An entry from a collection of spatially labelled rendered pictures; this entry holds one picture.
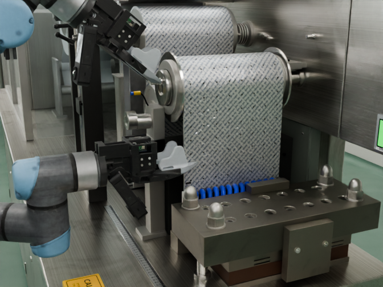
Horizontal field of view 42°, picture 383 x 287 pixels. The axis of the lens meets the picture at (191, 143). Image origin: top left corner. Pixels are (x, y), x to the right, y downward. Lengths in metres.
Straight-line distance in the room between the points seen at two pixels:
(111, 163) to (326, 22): 0.54
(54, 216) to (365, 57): 0.67
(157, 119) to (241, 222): 0.30
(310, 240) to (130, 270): 0.37
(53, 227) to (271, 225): 0.40
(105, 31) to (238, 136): 0.36
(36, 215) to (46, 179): 0.08
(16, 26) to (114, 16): 0.25
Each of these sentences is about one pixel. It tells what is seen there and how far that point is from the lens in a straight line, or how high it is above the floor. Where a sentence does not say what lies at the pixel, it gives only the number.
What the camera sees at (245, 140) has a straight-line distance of 1.09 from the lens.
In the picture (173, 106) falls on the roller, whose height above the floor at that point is 1.22.
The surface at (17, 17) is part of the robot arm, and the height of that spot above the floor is 1.41.
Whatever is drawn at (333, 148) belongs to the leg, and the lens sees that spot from 1.42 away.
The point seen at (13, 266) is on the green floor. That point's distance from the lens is 3.01.
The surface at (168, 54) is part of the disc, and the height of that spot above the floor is 1.32.
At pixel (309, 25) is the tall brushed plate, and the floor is 1.37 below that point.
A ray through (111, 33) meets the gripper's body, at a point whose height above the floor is 1.37.
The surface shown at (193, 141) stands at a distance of 1.04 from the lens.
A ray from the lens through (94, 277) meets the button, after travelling 0.99.
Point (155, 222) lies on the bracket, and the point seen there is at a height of 0.93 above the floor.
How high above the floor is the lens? 1.44
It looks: 17 degrees down
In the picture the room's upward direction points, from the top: straight up
